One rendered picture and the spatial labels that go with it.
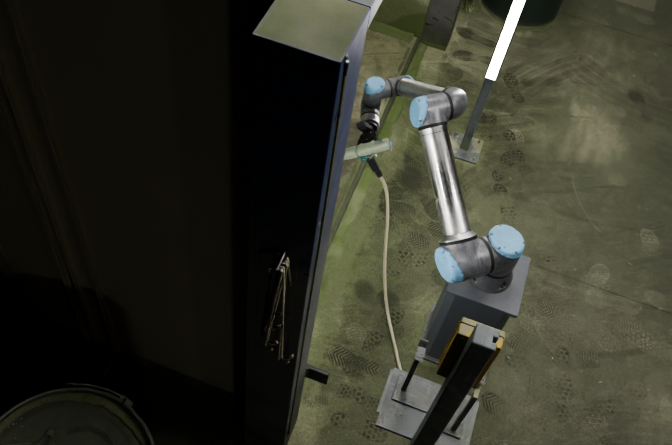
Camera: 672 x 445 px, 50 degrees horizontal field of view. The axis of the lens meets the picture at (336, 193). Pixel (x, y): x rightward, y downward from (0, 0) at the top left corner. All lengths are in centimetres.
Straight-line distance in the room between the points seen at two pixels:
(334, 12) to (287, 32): 11
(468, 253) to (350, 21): 157
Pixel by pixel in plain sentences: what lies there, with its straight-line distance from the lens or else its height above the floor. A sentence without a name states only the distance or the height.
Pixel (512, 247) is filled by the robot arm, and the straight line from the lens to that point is 291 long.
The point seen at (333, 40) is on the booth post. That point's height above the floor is 229.
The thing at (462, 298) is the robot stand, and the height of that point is 63.
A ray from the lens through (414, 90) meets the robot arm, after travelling 323.
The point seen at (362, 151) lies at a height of 78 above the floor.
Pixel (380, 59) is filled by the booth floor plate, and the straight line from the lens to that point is 478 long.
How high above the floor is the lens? 320
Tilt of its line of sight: 52 degrees down
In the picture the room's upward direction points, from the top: 10 degrees clockwise
